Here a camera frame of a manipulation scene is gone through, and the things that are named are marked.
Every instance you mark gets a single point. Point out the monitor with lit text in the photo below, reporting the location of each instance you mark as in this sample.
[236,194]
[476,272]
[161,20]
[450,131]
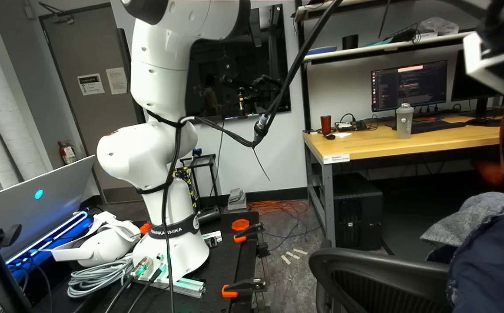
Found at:
[408,88]

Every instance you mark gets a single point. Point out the grey door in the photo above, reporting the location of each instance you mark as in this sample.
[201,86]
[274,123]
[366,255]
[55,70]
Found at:
[71,128]

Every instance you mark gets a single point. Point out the black tripod stand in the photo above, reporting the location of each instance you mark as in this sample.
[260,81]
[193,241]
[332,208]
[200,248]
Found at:
[0,279]

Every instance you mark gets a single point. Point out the black metal stand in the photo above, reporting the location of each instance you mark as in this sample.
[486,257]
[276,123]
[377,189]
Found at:
[203,157]

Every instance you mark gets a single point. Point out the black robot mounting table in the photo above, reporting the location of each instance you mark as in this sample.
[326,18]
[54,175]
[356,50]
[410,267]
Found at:
[227,267]

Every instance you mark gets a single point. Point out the black computer tower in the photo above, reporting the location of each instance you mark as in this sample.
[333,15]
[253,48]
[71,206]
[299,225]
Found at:
[356,220]

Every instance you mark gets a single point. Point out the teal clear plastic strip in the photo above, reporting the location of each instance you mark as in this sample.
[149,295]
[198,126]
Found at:
[187,286]

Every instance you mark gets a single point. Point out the crumpled plastic bag on shelf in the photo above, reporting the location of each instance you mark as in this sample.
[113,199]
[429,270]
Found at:
[436,29]

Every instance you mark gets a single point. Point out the small copper red can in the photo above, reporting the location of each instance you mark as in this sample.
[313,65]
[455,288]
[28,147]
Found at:
[325,124]

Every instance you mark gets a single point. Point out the white wall shelf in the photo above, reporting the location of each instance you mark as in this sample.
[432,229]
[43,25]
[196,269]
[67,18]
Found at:
[379,50]

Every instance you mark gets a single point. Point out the black mesh office chair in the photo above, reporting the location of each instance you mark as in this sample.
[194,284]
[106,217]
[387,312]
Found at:
[379,284]

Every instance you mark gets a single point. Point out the small black cube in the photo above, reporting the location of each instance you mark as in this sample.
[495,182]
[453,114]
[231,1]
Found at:
[349,43]

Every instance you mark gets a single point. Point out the small grey box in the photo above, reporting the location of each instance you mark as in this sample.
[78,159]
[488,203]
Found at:
[236,203]

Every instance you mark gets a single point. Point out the blue jean jacket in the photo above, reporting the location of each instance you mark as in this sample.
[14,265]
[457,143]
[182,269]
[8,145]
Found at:
[488,267]

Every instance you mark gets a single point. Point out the white workbench label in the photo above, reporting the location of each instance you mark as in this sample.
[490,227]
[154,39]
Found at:
[335,157]

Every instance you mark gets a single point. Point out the white paper notice with print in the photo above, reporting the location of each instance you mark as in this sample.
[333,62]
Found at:
[90,84]

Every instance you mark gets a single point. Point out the flat blue items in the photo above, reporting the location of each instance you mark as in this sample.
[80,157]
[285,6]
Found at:
[321,51]

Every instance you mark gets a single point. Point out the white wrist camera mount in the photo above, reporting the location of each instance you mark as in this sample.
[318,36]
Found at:
[488,64]

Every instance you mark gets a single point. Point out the silver laptop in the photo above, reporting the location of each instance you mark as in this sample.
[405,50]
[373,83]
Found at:
[36,203]

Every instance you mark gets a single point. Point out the black rack upright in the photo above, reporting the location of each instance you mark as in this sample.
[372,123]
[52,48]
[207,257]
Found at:
[302,88]

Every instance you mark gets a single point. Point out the dark blank monitor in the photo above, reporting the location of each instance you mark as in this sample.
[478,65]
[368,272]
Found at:
[465,93]

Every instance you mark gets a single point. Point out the wooden top workbench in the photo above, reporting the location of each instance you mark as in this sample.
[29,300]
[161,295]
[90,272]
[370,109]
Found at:
[379,142]

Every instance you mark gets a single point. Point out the clear plastic bottle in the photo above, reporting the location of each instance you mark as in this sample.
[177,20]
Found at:
[403,123]

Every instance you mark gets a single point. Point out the plain white paper notice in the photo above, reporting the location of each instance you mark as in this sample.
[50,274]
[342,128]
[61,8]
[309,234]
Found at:
[116,81]

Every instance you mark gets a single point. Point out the orange black clamp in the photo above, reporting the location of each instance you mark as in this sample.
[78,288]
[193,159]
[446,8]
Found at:
[240,227]
[227,291]

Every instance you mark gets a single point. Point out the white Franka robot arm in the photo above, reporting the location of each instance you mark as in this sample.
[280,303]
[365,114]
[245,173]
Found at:
[158,76]

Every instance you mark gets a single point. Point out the black keyboard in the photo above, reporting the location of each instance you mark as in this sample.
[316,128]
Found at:
[436,123]

